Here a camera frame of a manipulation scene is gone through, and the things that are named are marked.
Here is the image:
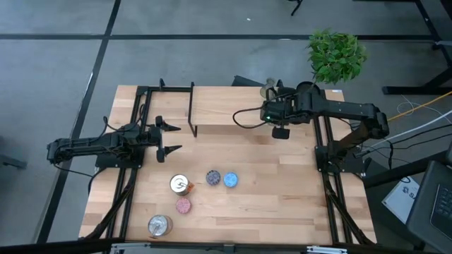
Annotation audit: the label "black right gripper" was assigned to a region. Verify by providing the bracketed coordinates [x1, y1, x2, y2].
[271, 86, 304, 140]

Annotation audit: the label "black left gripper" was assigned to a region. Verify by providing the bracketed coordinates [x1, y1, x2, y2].
[146, 115, 184, 164]

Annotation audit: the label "silver candle tin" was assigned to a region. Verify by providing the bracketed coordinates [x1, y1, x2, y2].
[169, 174, 195, 197]
[147, 214, 174, 237]

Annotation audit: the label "dark floral round candle tin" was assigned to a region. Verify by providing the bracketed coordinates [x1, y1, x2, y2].
[206, 169, 222, 186]

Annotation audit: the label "pink patterned round candle tin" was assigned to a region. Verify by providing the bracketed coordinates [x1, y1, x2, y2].
[175, 197, 193, 214]

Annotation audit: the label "blue patterned round candle tin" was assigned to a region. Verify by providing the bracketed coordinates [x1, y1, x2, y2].
[222, 171, 239, 188]

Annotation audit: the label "black plant pot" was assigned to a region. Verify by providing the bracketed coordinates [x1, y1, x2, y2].
[295, 80, 321, 107]

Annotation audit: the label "black flat panel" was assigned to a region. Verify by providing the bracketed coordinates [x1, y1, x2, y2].
[231, 75, 269, 87]

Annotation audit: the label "wooden shelf riser, black legs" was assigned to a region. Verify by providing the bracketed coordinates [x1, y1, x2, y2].
[187, 81, 287, 138]

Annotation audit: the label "green leafy plant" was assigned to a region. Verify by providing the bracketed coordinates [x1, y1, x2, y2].
[305, 28, 368, 85]

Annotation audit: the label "black stand leg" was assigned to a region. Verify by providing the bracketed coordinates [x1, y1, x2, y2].
[287, 0, 304, 17]

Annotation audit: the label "black side desk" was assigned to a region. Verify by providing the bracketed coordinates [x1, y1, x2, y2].
[363, 150, 452, 248]

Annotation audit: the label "white printed paper sheet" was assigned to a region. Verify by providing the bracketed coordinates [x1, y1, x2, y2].
[381, 176, 421, 225]

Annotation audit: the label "grey chair base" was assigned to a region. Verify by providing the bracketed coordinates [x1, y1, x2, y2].
[0, 135, 28, 170]

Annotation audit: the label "dark grey laptop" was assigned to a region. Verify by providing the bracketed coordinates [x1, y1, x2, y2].
[405, 160, 452, 253]

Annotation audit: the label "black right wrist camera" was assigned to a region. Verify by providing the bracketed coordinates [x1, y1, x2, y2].
[260, 99, 283, 123]

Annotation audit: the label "black aluminium table frame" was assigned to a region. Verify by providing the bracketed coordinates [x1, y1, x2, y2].
[79, 78, 377, 248]

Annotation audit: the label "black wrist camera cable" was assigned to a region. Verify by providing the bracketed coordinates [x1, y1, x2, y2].
[232, 107, 266, 130]

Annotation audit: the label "silver aluminium bracket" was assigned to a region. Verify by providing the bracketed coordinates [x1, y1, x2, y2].
[109, 242, 151, 254]
[306, 246, 349, 254]

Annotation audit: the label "black desk frame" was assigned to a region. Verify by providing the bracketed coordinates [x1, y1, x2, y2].
[352, 0, 452, 95]

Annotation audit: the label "thick white cable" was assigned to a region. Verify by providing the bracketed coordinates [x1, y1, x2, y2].
[363, 109, 452, 149]

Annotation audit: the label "yellow cable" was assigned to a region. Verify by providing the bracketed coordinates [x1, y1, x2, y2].
[379, 90, 452, 123]

